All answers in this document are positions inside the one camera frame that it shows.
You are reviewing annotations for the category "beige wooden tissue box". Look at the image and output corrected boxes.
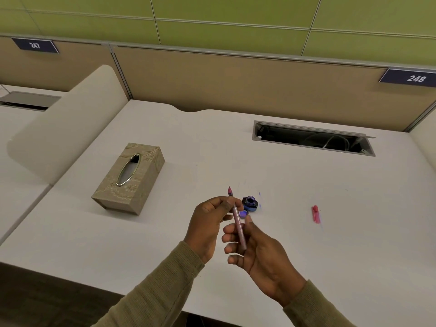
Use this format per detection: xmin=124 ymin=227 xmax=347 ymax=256
xmin=91 ymin=142 xmax=166 ymax=216

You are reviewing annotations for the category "grey desk cable tray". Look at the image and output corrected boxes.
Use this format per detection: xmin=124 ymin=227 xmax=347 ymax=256
xmin=0 ymin=91 xmax=62 ymax=111
xmin=252 ymin=120 xmax=377 ymax=158

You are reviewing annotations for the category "white cable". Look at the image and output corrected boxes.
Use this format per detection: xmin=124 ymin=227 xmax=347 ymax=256
xmin=302 ymin=133 xmax=352 ymax=152

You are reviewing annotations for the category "beige rounded desk divider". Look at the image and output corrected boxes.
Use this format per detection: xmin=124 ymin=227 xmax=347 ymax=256
xmin=7 ymin=64 xmax=131 ymax=186

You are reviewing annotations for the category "pink fountain pen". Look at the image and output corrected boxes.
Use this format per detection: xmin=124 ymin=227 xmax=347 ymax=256
xmin=227 ymin=185 xmax=248 ymax=251

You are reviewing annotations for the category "blue ink bottle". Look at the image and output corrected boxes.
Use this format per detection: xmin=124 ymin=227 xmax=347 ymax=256
xmin=242 ymin=196 xmax=259 ymax=213

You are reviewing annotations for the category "blue number sign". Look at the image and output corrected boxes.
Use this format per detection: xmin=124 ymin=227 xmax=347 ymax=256
xmin=11 ymin=37 xmax=60 ymax=54
xmin=379 ymin=67 xmax=436 ymax=88

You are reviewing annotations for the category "person's right hand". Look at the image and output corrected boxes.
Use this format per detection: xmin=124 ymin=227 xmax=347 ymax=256
xmin=222 ymin=214 xmax=308 ymax=307

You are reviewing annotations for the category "person's left hand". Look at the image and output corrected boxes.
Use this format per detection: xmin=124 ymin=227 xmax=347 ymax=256
xmin=183 ymin=196 xmax=236 ymax=265

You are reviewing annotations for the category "person's right forearm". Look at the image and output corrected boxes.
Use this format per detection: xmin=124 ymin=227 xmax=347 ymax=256
xmin=282 ymin=280 xmax=357 ymax=327

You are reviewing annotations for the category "tan partition panel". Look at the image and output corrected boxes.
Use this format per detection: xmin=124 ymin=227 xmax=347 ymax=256
xmin=110 ymin=44 xmax=436 ymax=133
xmin=0 ymin=34 xmax=131 ymax=101

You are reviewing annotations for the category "person's left forearm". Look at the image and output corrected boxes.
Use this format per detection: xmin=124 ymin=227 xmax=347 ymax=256
xmin=90 ymin=241 xmax=206 ymax=327

